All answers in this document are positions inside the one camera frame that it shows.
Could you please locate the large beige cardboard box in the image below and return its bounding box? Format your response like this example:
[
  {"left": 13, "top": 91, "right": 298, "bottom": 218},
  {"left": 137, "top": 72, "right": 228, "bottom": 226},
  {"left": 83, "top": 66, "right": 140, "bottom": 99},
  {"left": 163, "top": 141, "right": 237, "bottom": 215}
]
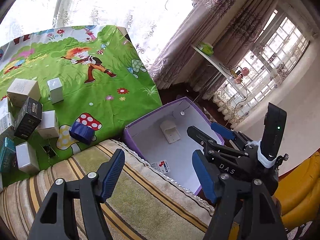
[{"left": 7, "top": 78, "right": 41, "bottom": 107}]

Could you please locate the pink toy on shelf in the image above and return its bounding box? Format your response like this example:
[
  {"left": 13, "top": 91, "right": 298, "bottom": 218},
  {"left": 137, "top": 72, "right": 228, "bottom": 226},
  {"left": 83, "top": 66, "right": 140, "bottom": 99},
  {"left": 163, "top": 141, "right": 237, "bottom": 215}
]
[{"left": 234, "top": 67, "right": 249, "bottom": 84}]

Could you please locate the green tissue pack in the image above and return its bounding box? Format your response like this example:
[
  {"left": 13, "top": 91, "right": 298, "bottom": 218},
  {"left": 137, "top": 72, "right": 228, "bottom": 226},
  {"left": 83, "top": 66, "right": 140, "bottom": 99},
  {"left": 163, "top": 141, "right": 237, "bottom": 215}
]
[{"left": 197, "top": 42, "right": 213, "bottom": 56}]

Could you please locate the black binder clip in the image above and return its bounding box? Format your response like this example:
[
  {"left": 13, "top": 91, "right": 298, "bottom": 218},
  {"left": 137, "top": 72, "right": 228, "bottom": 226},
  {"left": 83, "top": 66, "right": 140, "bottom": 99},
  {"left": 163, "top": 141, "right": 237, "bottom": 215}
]
[{"left": 42, "top": 144, "right": 58, "bottom": 159}]

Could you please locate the teal box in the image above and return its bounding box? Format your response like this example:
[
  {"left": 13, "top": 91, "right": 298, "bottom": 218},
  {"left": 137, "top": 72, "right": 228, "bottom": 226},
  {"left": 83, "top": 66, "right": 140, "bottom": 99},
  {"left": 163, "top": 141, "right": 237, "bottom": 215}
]
[{"left": 0, "top": 137, "right": 16, "bottom": 173}]

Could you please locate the green cartoon print cloth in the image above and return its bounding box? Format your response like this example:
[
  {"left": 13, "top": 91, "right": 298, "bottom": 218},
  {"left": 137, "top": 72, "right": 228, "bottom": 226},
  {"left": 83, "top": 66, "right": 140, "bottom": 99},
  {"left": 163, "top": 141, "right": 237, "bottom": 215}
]
[{"left": 1, "top": 25, "right": 162, "bottom": 170}]

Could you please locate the dark blue pouch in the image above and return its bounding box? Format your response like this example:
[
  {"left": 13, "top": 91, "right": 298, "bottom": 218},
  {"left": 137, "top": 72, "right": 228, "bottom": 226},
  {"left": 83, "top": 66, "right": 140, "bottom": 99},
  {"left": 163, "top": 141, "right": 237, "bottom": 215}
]
[{"left": 69, "top": 121, "right": 95, "bottom": 145}]

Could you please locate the yellow cushion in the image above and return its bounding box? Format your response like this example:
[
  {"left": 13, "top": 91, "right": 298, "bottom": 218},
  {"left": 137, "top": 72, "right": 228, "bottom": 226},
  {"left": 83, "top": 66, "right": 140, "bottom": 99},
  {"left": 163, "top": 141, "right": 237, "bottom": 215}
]
[{"left": 274, "top": 151, "right": 319, "bottom": 230}]

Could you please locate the white shelf board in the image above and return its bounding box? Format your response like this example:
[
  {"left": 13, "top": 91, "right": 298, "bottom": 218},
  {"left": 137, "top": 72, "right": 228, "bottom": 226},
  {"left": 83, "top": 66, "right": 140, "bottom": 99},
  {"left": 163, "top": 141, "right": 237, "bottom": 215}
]
[{"left": 191, "top": 44, "right": 233, "bottom": 102}]

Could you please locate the purple cardboard box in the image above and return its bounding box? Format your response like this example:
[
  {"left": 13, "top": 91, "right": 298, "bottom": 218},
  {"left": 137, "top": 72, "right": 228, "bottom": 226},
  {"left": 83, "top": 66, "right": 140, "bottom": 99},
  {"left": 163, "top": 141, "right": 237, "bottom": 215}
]
[{"left": 124, "top": 97, "right": 224, "bottom": 194}]

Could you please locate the white jeyin cube box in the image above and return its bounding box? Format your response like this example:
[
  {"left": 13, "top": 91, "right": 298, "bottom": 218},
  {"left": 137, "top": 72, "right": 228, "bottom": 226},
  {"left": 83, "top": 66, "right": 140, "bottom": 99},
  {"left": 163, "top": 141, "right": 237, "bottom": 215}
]
[{"left": 37, "top": 110, "right": 59, "bottom": 139}]

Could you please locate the small silver white box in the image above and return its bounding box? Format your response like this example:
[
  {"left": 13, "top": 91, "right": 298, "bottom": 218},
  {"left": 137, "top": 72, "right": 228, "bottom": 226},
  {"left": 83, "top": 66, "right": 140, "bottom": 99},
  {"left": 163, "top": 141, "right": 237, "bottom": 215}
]
[{"left": 47, "top": 77, "right": 63, "bottom": 104}]

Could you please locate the white medicine box text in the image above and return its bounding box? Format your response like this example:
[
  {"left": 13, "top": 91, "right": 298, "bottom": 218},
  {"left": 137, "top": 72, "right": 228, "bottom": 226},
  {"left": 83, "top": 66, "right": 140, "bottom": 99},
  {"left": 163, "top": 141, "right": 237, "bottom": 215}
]
[{"left": 0, "top": 113, "right": 15, "bottom": 142}]

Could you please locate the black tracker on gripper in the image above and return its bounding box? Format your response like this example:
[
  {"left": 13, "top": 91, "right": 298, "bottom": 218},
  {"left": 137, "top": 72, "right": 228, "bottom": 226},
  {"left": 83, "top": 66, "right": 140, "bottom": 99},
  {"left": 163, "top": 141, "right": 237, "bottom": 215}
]
[{"left": 260, "top": 102, "right": 287, "bottom": 161}]

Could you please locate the silver white oblong box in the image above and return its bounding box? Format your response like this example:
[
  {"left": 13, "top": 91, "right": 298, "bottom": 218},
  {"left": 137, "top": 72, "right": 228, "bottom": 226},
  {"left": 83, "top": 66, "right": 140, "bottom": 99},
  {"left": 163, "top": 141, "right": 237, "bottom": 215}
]
[{"left": 16, "top": 142, "right": 40, "bottom": 174}]

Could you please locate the black product box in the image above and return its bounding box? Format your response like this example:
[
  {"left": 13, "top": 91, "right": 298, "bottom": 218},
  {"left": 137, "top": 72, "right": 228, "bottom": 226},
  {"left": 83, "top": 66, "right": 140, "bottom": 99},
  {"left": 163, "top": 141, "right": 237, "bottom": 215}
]
[{"left": 14, "top": 97, "right": 42, "bottom": 140}]

